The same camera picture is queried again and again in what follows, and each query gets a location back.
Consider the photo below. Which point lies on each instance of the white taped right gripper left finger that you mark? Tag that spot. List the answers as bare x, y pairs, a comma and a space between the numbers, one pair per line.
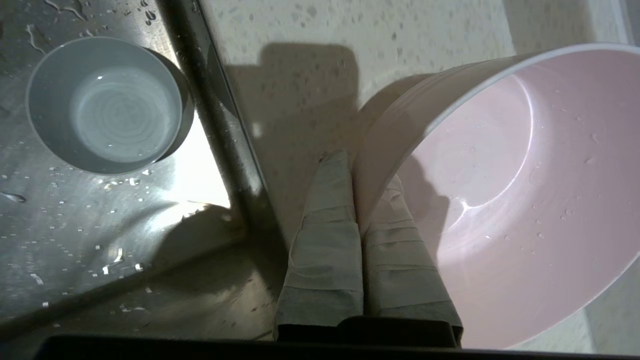
327, 260

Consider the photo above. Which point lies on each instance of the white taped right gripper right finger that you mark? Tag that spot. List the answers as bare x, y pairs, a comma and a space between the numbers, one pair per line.
400, 270

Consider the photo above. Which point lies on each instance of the light blue bowl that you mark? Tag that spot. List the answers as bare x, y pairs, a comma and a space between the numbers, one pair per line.
107, 107

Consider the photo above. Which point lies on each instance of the pink bowl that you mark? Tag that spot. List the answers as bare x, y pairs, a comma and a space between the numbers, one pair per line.
525, 200

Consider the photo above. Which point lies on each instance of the stainless steel sink basin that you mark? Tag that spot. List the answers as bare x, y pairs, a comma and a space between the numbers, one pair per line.
100, 225

